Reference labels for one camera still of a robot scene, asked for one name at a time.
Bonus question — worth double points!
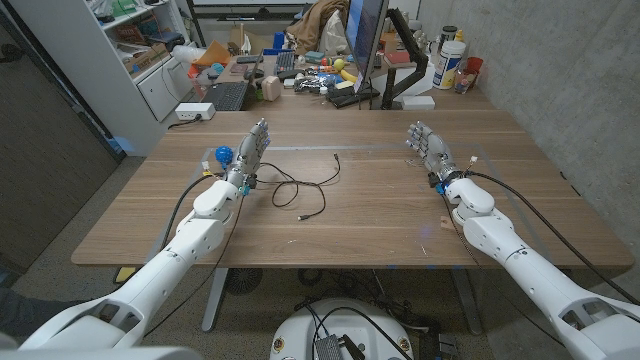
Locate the red cup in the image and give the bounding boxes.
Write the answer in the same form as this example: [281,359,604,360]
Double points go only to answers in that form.
[465,56,485,89]

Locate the white robot torso base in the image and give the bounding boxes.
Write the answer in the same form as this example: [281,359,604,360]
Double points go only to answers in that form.
[269,298,415,360]

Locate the flat black devices stack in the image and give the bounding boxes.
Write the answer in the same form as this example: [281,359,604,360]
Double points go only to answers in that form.
[327,85,382,110]

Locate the white canister blue label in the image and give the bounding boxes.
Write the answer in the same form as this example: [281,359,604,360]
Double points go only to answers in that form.
[432,40,467,91]

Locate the black laptop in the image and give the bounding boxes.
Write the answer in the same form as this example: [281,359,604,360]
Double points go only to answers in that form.
[200,49,265,112]

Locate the brown jacket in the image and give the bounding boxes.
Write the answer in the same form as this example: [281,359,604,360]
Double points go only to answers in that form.
[286,0,351,55]

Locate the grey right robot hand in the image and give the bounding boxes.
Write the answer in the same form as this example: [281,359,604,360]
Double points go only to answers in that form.
[405,120,464,188]

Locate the yellow item on floor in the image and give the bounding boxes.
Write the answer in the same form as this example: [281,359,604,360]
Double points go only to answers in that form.
[113,266,139,285]

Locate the beige rounded box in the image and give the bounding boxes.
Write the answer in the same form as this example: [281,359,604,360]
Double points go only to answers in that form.
[261,75,283,103]

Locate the cardboard box in shelf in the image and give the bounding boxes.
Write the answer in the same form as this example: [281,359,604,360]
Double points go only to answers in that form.
[123,43,170,75]

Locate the orange paper envelope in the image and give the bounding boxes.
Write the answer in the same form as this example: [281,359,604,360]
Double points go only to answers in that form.
[192,39,232,69]

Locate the black keyboard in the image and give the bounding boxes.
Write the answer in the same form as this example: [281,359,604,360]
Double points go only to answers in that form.
[273,50,296,76]

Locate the black round floor fan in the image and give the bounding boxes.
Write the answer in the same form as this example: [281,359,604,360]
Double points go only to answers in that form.
[224,268,264,296]

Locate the small white box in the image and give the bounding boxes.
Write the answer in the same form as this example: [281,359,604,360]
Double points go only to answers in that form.
[401,95,437,111]

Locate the white power strip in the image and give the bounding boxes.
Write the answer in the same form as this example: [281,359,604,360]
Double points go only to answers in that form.
[174,102,217,122]

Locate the computer monitor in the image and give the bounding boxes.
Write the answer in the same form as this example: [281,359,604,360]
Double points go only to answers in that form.
[344,0,390,94]

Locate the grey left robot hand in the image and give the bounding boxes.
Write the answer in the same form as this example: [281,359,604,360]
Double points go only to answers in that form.
[224,118,272,190]

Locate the white shelf cabinet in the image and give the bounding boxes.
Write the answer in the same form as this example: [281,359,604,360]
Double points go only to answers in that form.
[8,0,197,157]

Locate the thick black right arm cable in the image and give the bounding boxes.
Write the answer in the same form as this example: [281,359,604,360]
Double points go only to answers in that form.
[464,170,640,306]

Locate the grey table leg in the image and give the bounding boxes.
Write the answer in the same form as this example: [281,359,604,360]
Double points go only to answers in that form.
[201,267,230,333]
[449,268,484,336]

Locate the black USB cable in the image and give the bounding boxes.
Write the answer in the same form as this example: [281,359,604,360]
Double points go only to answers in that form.
[252,152,342,222]

